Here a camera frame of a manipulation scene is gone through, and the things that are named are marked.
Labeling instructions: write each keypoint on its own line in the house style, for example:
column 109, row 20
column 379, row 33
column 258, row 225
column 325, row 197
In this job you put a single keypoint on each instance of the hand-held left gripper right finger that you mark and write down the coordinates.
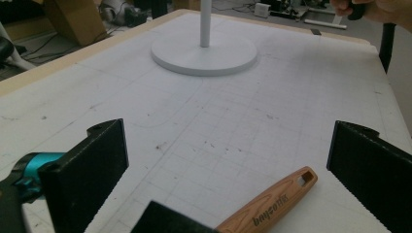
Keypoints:
column 372, row 171

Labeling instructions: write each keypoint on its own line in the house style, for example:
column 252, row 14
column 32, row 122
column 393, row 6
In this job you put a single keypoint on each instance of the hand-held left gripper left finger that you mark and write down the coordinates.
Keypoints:
column 84, row 174

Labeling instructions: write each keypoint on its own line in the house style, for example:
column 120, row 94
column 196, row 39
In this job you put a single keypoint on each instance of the white flat bar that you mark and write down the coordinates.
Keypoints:
column 325, row 23

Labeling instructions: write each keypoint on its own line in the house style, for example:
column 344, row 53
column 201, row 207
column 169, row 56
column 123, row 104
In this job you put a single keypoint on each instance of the small black tape piece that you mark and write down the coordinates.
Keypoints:
column 315, row 32

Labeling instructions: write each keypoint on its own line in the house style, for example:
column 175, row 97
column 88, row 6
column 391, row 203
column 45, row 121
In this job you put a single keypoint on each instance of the teal and black tool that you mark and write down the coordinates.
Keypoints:
column 35, row 165

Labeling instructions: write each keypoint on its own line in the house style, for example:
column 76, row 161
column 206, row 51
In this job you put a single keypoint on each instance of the white power adapter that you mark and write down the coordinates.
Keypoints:
column 262, row 10

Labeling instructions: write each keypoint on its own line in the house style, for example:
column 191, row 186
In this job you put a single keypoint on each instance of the black textured block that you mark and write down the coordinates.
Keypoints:
column 168, row 220

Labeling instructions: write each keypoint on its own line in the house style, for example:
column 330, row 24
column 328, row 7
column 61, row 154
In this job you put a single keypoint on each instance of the white chair base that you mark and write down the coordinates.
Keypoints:
column 13, row 55

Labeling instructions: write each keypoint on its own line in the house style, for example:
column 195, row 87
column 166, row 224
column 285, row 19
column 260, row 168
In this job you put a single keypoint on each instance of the brown cardboard box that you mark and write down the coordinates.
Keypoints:
column 76, row 19

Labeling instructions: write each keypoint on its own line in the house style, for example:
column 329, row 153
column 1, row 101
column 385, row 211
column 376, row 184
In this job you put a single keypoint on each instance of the white round-base stand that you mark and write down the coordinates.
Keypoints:
column 204, row 55

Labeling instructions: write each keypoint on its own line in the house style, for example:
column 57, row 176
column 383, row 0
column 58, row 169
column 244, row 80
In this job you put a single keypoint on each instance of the grey and black device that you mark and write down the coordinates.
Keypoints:
column 121, row 13

